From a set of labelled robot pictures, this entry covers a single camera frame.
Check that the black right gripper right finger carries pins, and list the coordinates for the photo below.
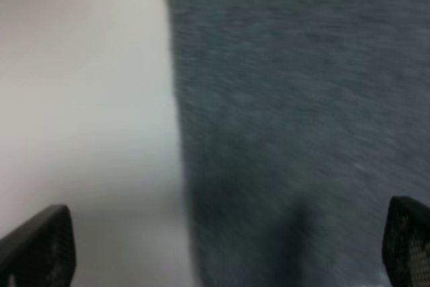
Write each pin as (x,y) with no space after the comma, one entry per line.
(405,250)

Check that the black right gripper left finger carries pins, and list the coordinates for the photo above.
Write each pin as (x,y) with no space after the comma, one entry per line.
(40,252)

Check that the grey towel with orange stripe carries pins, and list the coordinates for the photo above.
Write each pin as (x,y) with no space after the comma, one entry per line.
(299,119)

